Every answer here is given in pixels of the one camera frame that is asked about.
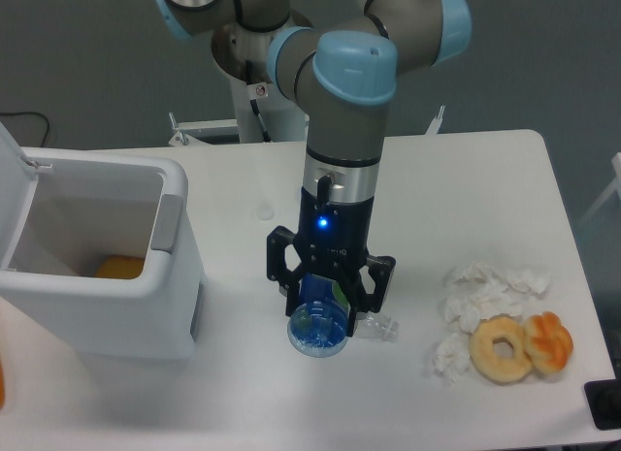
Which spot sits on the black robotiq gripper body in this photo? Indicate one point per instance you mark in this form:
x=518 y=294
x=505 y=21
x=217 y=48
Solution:
x=333 y=238

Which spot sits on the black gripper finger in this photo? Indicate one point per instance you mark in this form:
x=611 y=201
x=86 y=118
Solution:
x=380 y=270
x=289 y=281

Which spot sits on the blue plastic bottle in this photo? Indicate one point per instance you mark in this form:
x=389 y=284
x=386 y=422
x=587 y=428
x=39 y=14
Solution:
x=318 y=326

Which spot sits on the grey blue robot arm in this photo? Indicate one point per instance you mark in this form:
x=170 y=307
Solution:
x=343 y=79

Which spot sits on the clear crushed plastic bottle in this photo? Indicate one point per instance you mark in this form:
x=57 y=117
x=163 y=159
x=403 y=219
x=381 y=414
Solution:
x=372 y=325

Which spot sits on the white trash can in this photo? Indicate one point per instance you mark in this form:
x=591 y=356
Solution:
x=63 y=213

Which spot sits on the crumpled white tissue upper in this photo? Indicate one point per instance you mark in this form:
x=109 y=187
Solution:
x=479 y=291

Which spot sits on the crumpled white tissue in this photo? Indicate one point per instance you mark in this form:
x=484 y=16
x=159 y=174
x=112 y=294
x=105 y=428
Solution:
x=451 y=359
x=479 y=291

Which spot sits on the crumpled white tissue lower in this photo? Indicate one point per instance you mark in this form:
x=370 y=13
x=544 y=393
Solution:
x=451 y=359

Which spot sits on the orange item in bin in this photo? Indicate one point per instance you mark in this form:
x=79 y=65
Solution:
x=121 y=267

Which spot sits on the orange glazed bun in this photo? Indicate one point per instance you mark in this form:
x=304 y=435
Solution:
x=547 y=342

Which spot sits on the black device table corner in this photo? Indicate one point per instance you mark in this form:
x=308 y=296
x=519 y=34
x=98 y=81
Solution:
x=603 y=397

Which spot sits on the orange object left edge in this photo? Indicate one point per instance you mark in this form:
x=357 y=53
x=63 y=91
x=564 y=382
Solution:
x=2 y=387

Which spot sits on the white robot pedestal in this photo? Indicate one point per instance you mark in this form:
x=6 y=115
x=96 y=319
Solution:
x=266 y=111

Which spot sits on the plain ring doughnut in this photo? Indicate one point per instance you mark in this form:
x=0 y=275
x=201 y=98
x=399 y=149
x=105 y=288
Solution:
x=497 y=350

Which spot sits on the white frame right edge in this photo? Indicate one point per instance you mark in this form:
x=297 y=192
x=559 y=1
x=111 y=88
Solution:
x=604 y=205

